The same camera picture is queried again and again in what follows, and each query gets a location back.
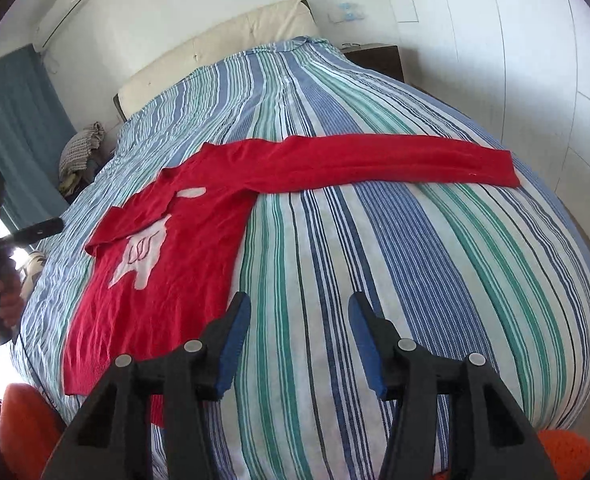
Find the striped blue green bed blanket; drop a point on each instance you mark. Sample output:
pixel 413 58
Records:
pixel 425 285

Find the red sweater with white print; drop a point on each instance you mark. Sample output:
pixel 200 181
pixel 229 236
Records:
pixel 175 320

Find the white air conditioner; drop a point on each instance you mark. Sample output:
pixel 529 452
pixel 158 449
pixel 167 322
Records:
pixel 60 15

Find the dark wooden nightstand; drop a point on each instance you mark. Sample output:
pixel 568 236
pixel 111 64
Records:
pixel 375 60

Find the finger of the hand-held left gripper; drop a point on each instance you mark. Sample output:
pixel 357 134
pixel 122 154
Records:
pixel 37 231

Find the teal curtain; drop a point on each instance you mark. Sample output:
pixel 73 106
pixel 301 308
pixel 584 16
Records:
pixel 15 125

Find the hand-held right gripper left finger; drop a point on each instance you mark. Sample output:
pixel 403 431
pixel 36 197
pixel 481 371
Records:
pixel 235 345

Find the patterned white cushion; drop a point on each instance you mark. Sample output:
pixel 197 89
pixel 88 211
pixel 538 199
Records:
pixel 34 267

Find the orange fuzzy cloth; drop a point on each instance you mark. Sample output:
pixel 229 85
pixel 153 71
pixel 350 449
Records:
pixel 567 452
pixel 30 435

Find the pile of checked clothes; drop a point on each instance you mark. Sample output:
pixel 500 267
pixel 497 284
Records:
pixel 80 152

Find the cream padded headboard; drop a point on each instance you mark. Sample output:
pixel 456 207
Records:
pixel 215 45

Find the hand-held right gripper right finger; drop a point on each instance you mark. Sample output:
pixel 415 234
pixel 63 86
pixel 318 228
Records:
pixel 362 345

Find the wall outlet panel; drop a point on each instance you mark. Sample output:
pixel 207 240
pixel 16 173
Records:
pixel 346 12

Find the person's left hand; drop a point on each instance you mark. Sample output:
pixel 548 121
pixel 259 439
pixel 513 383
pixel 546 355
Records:
pixel 11 305

